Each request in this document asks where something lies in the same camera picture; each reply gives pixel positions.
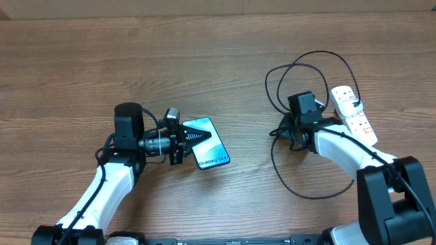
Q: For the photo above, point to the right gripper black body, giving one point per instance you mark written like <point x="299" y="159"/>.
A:
<point x="291" y="135"/>

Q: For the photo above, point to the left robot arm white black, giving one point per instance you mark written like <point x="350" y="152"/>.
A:
<point x="120" y="162"/>

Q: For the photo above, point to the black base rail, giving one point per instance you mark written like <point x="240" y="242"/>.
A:
<point x="135" y="238"/>

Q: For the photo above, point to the white power strip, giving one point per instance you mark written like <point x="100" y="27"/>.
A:
<point x="358" y="124"/>

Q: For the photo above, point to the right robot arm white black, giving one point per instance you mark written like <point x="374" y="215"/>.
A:
<point x="395" y="205"/>

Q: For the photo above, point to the white charger adapter plug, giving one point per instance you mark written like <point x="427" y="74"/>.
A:
<point x="347" y="108"/>

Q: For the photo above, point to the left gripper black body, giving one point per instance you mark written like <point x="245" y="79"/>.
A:
<point x="176" y="147"/>

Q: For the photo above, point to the blue Galaxy S24+ smartphone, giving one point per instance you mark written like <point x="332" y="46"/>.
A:
<point x="211" y="152"/>

